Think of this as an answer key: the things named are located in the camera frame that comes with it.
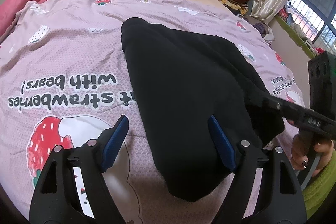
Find black sweater orange cuffs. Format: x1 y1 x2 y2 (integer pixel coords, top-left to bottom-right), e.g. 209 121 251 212
121 18 284 202

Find person right hand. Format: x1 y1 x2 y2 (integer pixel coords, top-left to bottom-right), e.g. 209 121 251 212
287 120 334 177

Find green window sill mat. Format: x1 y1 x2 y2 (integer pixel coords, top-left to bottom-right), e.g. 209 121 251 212
274 15 317 59

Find window with bars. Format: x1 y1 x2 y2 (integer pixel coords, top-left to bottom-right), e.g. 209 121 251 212
289 0 335 54

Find pink strawberry bed sheet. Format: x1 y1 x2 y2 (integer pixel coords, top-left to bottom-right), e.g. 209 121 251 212
1 0 304 223

